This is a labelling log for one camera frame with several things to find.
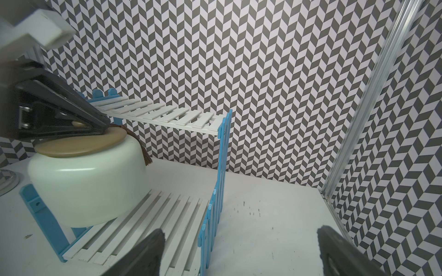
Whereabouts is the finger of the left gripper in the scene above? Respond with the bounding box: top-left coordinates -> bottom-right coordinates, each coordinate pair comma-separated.
18,69 -> 111,138

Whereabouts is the blue white two-tier shelf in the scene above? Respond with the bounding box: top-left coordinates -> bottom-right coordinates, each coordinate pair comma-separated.
20,89 -> 233,276

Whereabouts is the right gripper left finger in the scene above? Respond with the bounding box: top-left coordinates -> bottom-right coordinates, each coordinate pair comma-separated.
102,228 -> 166,276

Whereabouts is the cream canister with olive lid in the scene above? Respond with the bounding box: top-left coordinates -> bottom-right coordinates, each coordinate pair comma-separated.
27,125 -> 152,228

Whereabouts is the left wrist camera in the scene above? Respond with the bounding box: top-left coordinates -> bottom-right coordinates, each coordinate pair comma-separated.
1,0 -> 76,63

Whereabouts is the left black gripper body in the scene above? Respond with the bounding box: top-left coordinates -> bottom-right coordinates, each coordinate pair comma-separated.
1,59 -> 44,140

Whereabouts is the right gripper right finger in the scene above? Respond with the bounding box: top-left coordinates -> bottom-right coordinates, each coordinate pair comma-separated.
317,225 -> 385,276

